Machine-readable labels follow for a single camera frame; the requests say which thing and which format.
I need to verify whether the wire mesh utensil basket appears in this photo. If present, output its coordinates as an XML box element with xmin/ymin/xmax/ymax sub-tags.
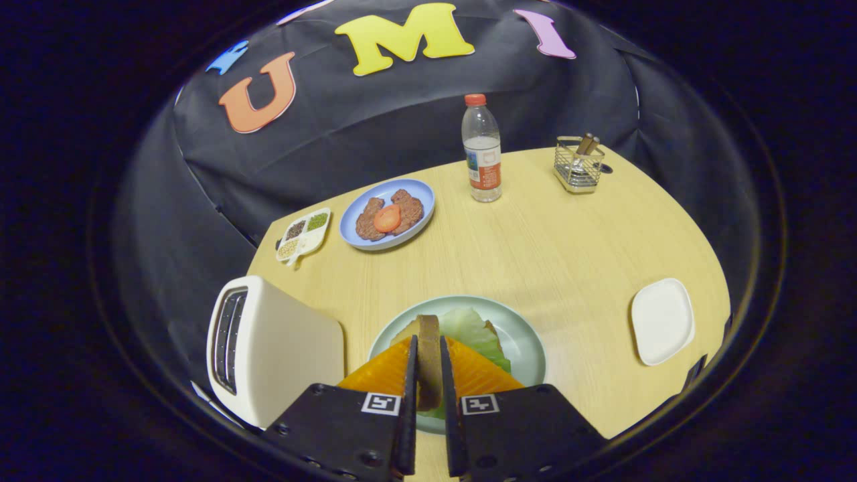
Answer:
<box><xmin>553</xmin><ymin>136</ymin><xmax>606</xmax><ymax>195</ymax></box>

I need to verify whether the round brown toast slice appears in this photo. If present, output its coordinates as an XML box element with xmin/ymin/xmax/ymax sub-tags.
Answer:
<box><xmin>416</xmin><ymin>315</ymin><xmax>444</xmax><ymax>412</ymax></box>

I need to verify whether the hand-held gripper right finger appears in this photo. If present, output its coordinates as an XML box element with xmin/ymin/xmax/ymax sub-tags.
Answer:
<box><xmin>439</xmin><ymin>335</ymin><xmax>609</xmax><ymax>482</ymax></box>

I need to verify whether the white divided seasoning tray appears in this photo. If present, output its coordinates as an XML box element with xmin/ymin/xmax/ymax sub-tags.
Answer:
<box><xmin>275</xmin><ymin>208</ymin><xmax>332</xmax><ymax>269</ymax></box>

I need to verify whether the clear red-capped water bottle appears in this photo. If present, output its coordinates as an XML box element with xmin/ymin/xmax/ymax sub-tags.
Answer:
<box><xmin>461</xmin><ymin>94</ymin><xmax>503</xmax><ymax>203</ymax></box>

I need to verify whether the green lettuce leaf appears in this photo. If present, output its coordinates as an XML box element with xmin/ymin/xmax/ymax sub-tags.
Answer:
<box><xmin>418</xmin><ymin>307</ymin><xmax>513</xmax><ymax>421</ymax></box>

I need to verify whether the white toaster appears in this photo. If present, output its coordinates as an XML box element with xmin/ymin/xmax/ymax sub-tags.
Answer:
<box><xmin>206</xmin><ymin>275</ymin><xmax>345</xmax><ymax>430</ymax></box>

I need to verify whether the blue round plate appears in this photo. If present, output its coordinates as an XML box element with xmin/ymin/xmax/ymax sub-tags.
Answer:
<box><xmin>339</xmin><ymin>178</ymin><xmax>436</xmax><ymax>252</ymax></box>

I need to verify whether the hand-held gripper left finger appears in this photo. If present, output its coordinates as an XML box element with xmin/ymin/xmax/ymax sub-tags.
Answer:
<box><xmin>260</xmin><ymin>335</ymin><xmax>420</xmax><ymax>482</ymax></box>

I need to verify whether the pale green round plate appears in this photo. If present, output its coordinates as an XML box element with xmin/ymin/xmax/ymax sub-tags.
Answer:
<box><xmin>368</xmin><ymin>295</ymin><xmax>548</xmax><ymax>434</ymax></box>

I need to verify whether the small white square dish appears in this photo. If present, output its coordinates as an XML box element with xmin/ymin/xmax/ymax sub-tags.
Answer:
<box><xmin>630</xmin><ymin>277</ymin><xmax>696</xmax><ymax>367</ymax></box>

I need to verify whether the white paper card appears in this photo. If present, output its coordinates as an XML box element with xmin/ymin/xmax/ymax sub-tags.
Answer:
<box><xmin>191</xmin><ymin>382</ymin><xmax>236</xmax><ymax>424</ymax></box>

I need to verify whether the black object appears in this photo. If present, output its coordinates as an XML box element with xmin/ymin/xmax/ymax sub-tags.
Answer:
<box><xmin>682</xmin><ymin>353</ymin><xmax>708</xmax><ymax>394</ymax></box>

